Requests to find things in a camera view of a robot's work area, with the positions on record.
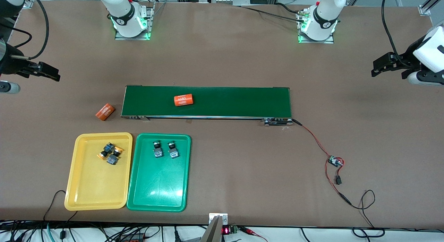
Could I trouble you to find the yellow plastic tray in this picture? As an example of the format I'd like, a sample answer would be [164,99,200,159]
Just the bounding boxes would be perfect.
[64,132,133,211]

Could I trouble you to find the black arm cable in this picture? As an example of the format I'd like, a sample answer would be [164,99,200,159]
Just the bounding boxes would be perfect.
[381,0,422,71]
[0,0,50,60]

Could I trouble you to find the thin black power cable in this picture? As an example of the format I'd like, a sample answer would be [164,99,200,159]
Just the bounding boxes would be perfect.
[349,189,385,237]

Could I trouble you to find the red and black wire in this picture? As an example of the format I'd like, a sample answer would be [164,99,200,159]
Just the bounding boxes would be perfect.
[292,119,352,206]

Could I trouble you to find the yellow push button switch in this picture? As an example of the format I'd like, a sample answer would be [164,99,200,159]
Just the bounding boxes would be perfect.
[106,146,124,165]
[97,142,115,160]

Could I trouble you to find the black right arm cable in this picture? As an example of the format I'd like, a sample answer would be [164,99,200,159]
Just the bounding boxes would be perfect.
[0,0,50,60]

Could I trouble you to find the thin black table cable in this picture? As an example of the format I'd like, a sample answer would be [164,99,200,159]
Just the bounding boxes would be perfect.
[43,190,78,222]

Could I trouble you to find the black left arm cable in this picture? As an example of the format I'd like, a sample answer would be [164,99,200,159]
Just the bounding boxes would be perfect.
[381,0,422,71]

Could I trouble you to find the green conveyor belt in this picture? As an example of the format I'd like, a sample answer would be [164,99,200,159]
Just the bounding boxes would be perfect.
[120,85,293,127]

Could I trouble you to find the green plastic tray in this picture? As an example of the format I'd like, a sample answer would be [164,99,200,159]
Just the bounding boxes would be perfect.
[127,133,191,212]

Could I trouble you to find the aluminium profile bar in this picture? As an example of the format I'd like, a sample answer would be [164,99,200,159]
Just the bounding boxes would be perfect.
[418,0,444,16]

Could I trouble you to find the orange cylinder printed 4680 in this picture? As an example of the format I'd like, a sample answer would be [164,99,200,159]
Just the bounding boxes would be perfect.
[173,94,194,107]
[95,103,116,121]

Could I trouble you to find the black cable behind bases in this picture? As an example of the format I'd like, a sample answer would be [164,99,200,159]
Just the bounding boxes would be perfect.
[229,5,306,22]

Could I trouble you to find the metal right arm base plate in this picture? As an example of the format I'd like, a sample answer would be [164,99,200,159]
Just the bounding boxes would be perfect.
[114,3,155,41]

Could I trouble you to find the grey metal camera bracket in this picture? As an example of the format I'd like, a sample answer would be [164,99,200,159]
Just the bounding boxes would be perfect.
[200,213,229,242]

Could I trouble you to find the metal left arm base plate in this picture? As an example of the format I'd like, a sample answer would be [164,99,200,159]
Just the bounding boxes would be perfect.
[298,10,334,44]

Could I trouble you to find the red clip lead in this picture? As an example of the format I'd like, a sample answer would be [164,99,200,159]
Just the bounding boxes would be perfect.
[239,226,268,242]

